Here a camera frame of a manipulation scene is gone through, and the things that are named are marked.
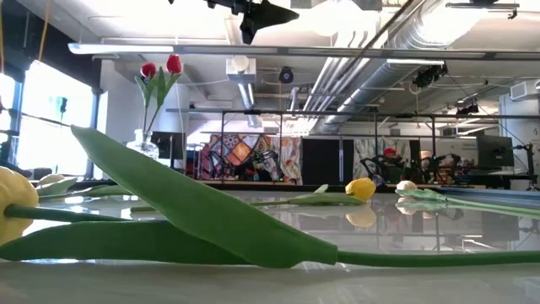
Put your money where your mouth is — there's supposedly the black ceiling track fixture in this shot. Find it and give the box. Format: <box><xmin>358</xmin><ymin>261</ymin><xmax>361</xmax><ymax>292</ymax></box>
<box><xmin>445</xmin><ymin>0</ymin><xmax>521</xmax><ymax>20</ymax></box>

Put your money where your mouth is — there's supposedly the clear glass vase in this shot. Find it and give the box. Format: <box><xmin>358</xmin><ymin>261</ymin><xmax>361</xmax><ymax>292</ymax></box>
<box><xmin>125</xmin><ymin>128</ymin><xmax>160</xmax><ymax>164</ymax></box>

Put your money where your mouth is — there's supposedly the white ceiling junction box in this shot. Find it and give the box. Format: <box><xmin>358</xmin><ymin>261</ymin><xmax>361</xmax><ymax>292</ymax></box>
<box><xmin>225</xmin><ymin>54</ymin><xmax>257</xmax><ymax>84</ymax></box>

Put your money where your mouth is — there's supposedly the white wall vent unit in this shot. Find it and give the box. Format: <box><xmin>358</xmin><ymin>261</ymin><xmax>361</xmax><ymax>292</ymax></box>
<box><xmin>509</xmin><ymin>79</ymin><xmax>529</xmax><ymax>101</ymax></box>

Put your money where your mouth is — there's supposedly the black aluminium table frame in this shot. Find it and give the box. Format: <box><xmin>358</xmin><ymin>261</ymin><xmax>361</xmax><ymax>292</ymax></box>
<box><xmin>75</xmin><ymin>180</ymin><xmax>444</xmax><ymax>192</ymax></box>

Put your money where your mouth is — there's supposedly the black ceiling camera rig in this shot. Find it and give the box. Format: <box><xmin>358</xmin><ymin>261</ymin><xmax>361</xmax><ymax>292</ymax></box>
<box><xmin>412</xmin><ymin>62</ymin><xmax>449</xmax><ymax>89</ymax></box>

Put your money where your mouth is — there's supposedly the black cabinet panel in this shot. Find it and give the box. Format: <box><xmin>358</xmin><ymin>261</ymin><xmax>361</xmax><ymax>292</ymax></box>
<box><xmin>301</xmin><ymin>138</ymin><xmax>355</xmax><ymax>186</ymax></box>

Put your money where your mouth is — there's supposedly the large bright window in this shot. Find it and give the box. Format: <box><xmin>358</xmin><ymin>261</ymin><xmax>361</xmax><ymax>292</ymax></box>
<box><xmin>16</xmin><ymin>60</ymin><xmax>95</xmax><ymax>177</ymax></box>

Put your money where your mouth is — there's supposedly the dull red artificial tulip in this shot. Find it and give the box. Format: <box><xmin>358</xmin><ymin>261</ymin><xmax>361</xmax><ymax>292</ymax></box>
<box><xmin>134</xmin><ymin>62</ymin><xmax>159</xmax><ymax>160</ymax></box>

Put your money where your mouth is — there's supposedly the person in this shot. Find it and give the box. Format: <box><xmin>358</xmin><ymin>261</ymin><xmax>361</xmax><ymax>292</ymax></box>
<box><xmin>381</xmin><ymin>147</ymin><xmax>400</xmax><ymax>170</ymax></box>

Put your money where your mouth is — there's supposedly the pale peach artificial tulip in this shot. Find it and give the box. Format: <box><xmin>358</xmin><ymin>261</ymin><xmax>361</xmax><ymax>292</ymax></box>
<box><xmin>35</xmin><ymin>172</ymin><xmax>81</xmax><ymax>199</ymax></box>
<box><xmin>395</xmin><ymin>179</ymin><xmax>540</xmax><ymax>220</ymax></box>

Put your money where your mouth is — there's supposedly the bright red artificial tulip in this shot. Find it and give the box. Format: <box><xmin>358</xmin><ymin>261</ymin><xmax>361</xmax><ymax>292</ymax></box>
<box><xmin>143</xmin><ymin>53</ymin><xmax>184</xmax><ymax>160</ymax></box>

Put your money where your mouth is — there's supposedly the black tripod stand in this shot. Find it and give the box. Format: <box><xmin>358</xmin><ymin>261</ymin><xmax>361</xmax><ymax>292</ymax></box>
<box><xmin>512</xmin><ymin>142</ymin><xmax>540</xmax><ymax>192</ymax></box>

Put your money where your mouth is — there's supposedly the yellow hanging cable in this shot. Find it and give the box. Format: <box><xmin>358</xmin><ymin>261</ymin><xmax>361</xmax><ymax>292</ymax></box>
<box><xmin>36</xmin><ymin>0</ymin><xmax>52</xmax><ymax>63</ymax></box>

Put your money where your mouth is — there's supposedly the black computer monitor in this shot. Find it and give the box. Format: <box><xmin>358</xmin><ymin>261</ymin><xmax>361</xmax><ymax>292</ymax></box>
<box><xmin>476</xmin><ymin>134</ymin><xmax>516</xmax><ymax>168</ymax></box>
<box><xmin>150</xmin><ymin>131</ymin><xmax>186</xmax><ymax>171</ymax></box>

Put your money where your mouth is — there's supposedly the white patterned cloth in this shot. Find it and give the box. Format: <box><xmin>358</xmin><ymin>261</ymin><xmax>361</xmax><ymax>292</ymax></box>
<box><xmin>354</xmin><ymin>137</ymin><xmax>413</xmax><ymax>172</ymax></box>

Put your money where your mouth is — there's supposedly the colourful patchwork quilt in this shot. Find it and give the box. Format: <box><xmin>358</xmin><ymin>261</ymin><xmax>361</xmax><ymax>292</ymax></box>
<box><xmin>197</xmin><ymin>133</ymin><xmax>303</xmax><ymax>185</ymax></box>

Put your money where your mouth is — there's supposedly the yellow artificial tulip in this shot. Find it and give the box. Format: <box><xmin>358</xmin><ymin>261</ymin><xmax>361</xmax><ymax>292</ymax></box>
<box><xmin>129</xmin><ymin>176</ymin><xmax>377</xmax><ymax>213</ymax></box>
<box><xmin>0</xmin><ymin>124</ymin><xmax>540</xmax><ymax>269</ymax></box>

